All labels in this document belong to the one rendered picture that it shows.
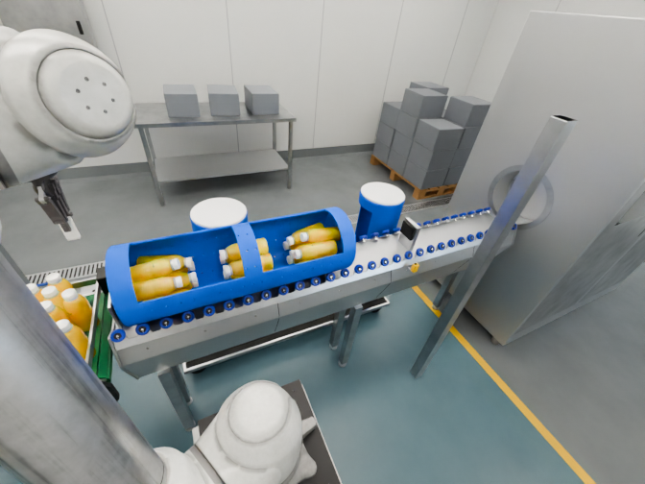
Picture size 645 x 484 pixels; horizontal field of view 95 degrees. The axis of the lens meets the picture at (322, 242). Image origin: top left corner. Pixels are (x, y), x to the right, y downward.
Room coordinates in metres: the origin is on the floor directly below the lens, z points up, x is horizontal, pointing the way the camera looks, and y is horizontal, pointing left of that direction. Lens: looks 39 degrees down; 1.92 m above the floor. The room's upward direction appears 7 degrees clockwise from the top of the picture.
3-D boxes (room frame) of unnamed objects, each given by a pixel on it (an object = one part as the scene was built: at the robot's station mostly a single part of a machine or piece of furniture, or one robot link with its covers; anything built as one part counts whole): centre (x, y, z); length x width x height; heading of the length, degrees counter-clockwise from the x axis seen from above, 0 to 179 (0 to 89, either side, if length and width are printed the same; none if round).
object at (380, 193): (1.68, -0.34, 1.03); 0.28 x 0.28 x 0.01
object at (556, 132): (1.09, -0.75, 0.85); 0.06 x 0.06 x 1.70; 30
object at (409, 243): (1.29, -0.45, 1.00); 0.10 x 0.04 x 0.15; 30
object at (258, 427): (0.21, 0.08, 1.25); 0.18 x 0.16 x 0.22; 145
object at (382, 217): (1.68, -0.34, 0.59); 0.28 x 0.28 x 0.88
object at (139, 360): (1.15, -0.20, 0.79); 2.17 x 0.29 x 0.34; 120
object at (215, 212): (1.26, 0.55, 1.03); 0.28 x 0.28 x 0.01
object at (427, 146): (4.28, -1.25, 0.59); 1.20 x 0.80 x 1.19; 29
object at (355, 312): (1.09, -0.24, 0.31); 0.06 x 0.06 x 0.63; 30
